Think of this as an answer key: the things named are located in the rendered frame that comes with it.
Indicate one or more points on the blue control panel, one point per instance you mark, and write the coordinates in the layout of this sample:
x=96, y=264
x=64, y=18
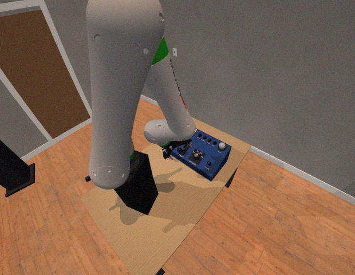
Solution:
x=206, y=156

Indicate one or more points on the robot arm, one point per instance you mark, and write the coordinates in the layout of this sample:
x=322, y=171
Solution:
x=127, y=49

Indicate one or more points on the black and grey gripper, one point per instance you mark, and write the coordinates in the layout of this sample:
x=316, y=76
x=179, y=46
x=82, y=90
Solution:
x=178, y=143

